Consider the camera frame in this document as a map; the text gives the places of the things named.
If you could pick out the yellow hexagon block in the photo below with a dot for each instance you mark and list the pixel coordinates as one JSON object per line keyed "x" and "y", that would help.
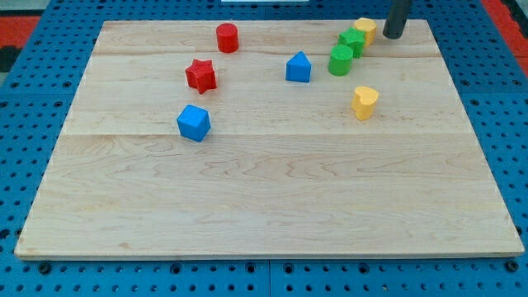
{"x": 369, "y": 27}

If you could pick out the red star block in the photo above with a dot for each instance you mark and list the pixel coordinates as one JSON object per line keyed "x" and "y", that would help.
{"x": 201, "y": 75}

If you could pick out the green star block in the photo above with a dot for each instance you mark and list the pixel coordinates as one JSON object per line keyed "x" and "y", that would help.
{"x": 354, "y": 39}

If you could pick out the light wooden board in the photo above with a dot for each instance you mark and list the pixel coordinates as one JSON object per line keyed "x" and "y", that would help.
{"x": 286, "y": 170}

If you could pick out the blue cube block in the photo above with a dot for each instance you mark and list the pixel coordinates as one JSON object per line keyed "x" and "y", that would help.
{"x": 193, "y": 123}

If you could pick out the blue triangle block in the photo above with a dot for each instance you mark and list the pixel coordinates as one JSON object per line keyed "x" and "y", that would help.
{"x": 298, "y": 68}

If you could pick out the yellow heart block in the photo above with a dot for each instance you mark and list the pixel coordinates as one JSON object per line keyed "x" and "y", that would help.
{"x": 364, "y": 101}

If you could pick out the green cylinder block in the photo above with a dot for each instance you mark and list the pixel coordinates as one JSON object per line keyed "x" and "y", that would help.
{"x": 340, "y": 60}

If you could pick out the red cylinder block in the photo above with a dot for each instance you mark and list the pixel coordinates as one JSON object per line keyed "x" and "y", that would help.
{"x": 227, "y": 38}

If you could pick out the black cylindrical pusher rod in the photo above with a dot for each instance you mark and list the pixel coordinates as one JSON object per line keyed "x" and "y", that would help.
{"x": 397, "y": 19}

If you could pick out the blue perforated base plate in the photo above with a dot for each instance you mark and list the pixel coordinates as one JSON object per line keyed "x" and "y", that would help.
{"x": 39, "y": 89}

